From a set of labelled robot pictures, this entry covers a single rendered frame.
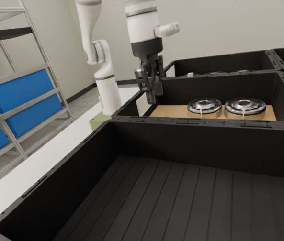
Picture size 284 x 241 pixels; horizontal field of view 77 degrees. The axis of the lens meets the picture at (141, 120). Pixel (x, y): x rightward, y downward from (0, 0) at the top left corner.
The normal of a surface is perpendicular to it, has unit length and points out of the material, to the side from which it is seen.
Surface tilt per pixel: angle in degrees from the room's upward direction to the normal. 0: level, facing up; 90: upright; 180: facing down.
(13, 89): 90
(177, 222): 0
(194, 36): 90
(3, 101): 90
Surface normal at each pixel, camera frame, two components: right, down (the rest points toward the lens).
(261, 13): -0.34, 0.50
